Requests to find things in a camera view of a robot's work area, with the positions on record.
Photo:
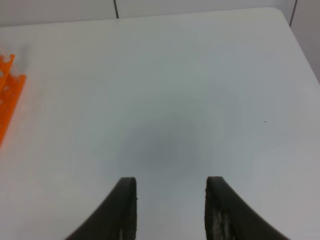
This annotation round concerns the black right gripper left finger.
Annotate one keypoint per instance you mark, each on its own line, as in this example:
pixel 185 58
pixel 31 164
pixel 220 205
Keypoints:
pixel 115 218

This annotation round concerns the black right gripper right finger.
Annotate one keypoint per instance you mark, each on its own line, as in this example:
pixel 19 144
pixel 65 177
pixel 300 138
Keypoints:
pixel 228 217

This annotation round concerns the orange test tube rack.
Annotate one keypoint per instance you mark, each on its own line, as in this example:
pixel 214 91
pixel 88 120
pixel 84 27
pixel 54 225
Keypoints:
pixel 11 87

